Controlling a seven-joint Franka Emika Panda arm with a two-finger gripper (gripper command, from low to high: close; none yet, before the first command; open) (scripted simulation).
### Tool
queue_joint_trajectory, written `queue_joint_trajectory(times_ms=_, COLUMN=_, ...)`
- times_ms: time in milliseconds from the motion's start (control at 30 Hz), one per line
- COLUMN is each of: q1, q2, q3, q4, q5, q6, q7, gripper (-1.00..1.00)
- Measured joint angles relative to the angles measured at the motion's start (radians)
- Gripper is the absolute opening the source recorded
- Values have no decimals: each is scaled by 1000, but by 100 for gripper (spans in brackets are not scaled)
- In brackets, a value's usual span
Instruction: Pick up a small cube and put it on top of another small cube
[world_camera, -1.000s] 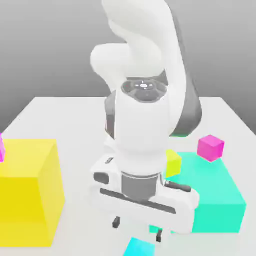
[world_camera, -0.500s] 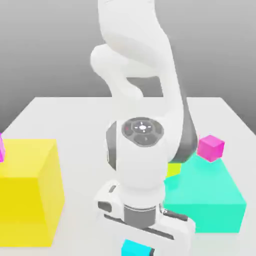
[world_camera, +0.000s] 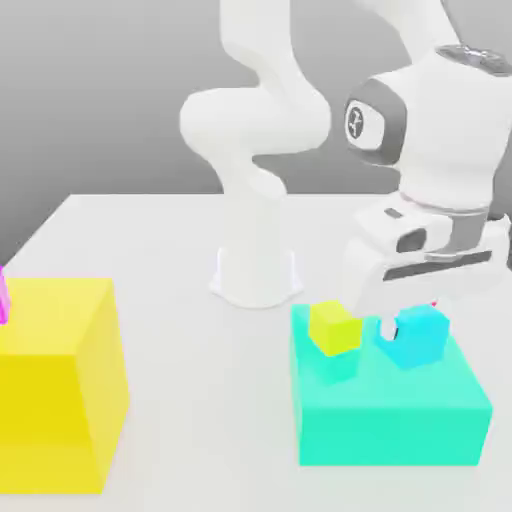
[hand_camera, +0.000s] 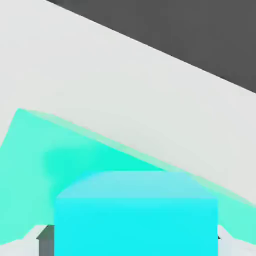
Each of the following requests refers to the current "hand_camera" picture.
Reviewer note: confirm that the small cyan cube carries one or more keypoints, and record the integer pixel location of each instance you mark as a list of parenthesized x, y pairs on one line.
[(136, 220)]

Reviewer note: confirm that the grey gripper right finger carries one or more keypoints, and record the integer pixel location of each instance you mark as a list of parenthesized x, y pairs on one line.
[(234, 246)]

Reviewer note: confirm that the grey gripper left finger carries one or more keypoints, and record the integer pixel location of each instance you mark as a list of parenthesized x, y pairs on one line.
[(30, 246)]

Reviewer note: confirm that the large turquoise box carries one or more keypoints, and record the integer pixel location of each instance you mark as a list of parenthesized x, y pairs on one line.
[(40, 170)]

